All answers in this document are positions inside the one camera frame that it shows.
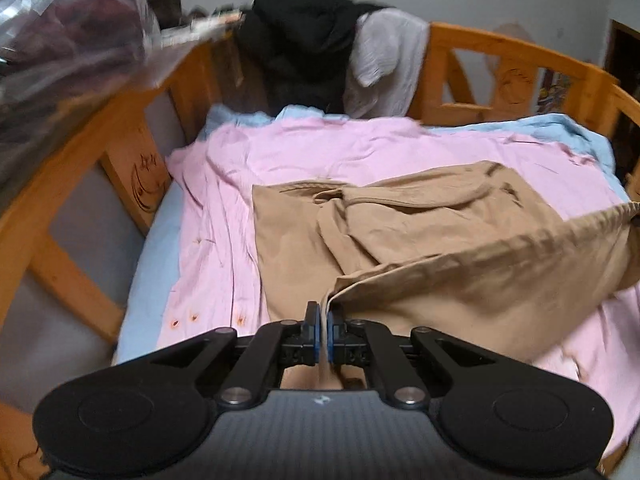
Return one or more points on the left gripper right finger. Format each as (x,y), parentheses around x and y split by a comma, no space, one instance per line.
(371,347)

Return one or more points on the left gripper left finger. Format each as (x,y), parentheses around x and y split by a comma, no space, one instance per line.
(274,348)

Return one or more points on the tan khaki trousers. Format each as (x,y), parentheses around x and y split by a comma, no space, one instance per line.
(472,250)

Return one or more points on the clear plastic bag of clothes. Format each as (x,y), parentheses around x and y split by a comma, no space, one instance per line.
(57,56)

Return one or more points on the pink bed sheet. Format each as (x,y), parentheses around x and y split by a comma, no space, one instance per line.
(513,236)

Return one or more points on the light blue bed sheet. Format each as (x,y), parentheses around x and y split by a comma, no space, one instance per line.
(150,269)

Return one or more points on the dark brown bag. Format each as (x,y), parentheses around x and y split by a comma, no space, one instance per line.
(168,13)

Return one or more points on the wooden bed frame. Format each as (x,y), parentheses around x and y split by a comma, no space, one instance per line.
(467,75)

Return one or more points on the white cloth on rail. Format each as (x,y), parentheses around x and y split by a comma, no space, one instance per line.
(385,64)

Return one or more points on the black jacket on rail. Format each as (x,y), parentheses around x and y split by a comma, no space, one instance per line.
(302,48)

